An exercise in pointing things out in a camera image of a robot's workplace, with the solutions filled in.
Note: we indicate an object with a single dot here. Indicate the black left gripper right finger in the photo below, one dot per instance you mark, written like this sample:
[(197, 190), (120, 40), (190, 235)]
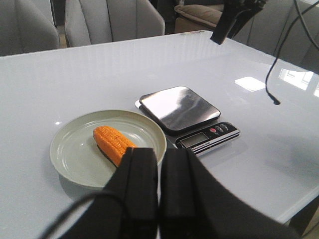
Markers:
[(234, 17)]

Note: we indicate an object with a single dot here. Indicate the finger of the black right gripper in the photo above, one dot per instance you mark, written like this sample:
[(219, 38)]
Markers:
[(194, 205)]

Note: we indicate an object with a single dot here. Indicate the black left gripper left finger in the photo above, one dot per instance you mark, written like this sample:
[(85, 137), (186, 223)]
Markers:
[(134, 216)]

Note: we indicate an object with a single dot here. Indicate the orange corn cob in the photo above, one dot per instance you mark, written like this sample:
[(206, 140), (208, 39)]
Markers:
[(112, 143)]

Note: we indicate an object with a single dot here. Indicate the pale green round plate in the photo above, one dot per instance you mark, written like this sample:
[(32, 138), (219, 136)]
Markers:
[(75, 154)]

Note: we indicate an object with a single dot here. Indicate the black silver kitchen scale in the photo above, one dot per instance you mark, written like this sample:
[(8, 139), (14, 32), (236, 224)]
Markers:
[(188, 120)]

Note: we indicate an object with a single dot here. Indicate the grey upholstered chair right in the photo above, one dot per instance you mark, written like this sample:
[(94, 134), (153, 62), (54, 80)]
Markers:
[(90, 22)]

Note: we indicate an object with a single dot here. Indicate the grey upholstered chair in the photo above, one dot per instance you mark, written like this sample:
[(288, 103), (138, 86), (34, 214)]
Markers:
[(90, 22), (27, 26)]

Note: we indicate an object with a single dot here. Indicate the grey upholstered chair left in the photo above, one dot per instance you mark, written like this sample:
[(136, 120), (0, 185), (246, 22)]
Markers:
[(27, 26)]

